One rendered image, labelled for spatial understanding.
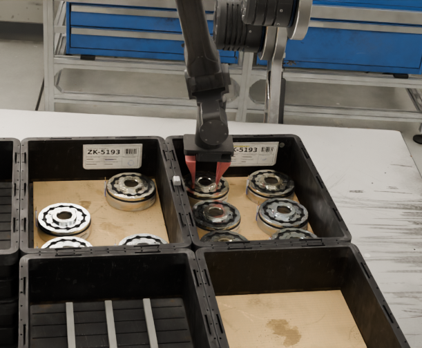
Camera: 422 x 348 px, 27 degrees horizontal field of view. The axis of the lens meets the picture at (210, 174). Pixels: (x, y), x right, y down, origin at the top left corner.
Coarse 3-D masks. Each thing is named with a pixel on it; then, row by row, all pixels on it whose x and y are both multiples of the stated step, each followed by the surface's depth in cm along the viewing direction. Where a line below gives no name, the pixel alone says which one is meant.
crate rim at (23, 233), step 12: (24, 144) 177; (24, 156) 176; (168, 156) 178; (24, 168) 170; (168, 168) 174; (24, 180) 166; (168, 180) 171; (24, 192) 165; (24, 204) 159; (180, 204) 164; (24, 216) 156; (180, 216) 163; (24, 228) 155; (180, 228) 157; (24, 240) 150; (24, 252) 147; (36, 252) 148; (48, 252) 148; (60, 252) 148
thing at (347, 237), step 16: (176, 160) 177; (304, 160) 183; (320, 192) 172; (336, 208) 167; (192, 240) 154; (256, 240) 156; (272, 240) 156; (288, 240) 157; (304, 240) 157; (320, 240) 158; (336, 240) 158
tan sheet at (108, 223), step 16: (48, 192) 181; (64, 192) 182; (80, 192) 182; (96, 192) 183; (96, 208) 178; (112, 208) 178; (160, 208) 180; (96, 224) 173; (112, 224) 173; (128, 224) 174; (144, 224) 174; (160, 224) 175; (96, 240) 168; (112, 240) 169
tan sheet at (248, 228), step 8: (232, 184) 190; (240, 184) 190; (232, 192) 187; (240, 192) 188; (232, 200) 185; (240, 200) 185; (248, 200) 185; (296, 200) 187; (240, 208) 182; (248, 208) 183; (256, 208) 183; (240, 216) 180; (248, 216) 180; (240, 224) 177; (248, 224) 177; (256, 224) 178; (240, 232) 175; (248, 232) 175; (256, 232) 175; (312, 232) 177
